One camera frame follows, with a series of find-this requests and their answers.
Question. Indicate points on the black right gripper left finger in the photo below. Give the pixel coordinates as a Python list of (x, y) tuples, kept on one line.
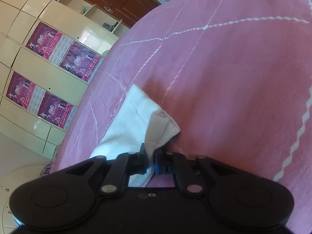
[(125, 165)]

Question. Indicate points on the cream glossy wardrobe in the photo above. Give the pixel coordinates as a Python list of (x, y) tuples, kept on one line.
[(75, 18)]

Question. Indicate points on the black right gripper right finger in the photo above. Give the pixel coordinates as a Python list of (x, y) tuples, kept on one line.
[(177, 165)]

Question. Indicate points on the pink poster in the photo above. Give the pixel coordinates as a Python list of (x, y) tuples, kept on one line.
[(63, 51), (40, 102)]

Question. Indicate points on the pink poster left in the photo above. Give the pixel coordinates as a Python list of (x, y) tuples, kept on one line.
[(40, 102)]

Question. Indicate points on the pink checked bedspread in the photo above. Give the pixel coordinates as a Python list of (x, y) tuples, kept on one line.
[(234, 74)]

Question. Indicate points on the white pants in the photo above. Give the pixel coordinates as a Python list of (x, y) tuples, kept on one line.
[(139, 121)]

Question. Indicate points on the pink poster right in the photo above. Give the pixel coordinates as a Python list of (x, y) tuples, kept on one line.
[(63, 51)]

